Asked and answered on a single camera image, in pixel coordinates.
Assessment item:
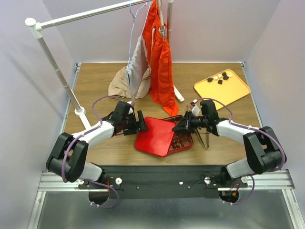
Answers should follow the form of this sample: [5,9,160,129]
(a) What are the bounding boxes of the white clothes rack frame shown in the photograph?
[25,0,174,129]

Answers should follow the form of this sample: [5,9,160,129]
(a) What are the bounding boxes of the orange hanging shorts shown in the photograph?
[142,0,179,116]

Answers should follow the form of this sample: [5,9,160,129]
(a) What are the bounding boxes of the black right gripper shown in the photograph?
[172,110,208,134]

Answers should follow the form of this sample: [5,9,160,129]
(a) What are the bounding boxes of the yellow plastic tray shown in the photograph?
[194,69,251,110]

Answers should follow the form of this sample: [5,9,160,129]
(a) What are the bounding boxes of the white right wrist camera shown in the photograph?
[189,99,200,116]

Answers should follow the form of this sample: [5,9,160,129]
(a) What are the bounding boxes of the red tin lid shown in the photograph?
[134,117,175,157]

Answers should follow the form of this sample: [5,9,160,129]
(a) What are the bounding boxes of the metal tongs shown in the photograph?
[187,106,210,151]

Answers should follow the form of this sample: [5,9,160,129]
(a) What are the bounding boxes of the grey hanging towel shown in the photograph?
[126,35,151,103]

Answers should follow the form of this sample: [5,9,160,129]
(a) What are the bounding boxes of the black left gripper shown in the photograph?
[122,111,149,136]

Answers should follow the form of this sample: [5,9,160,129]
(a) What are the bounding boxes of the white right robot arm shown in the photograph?
[172,98,287,187]

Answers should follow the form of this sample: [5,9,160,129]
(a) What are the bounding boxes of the red chocolate box tray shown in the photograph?
[163,115,193,155]

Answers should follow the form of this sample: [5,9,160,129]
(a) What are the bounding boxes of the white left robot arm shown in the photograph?
[46,101,149,188]

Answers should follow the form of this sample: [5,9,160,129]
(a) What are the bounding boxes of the beige crumpled cloth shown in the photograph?
[108,66,151,99]

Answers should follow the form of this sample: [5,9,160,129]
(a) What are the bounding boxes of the blue wire hanger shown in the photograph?
[127,0,148,70]

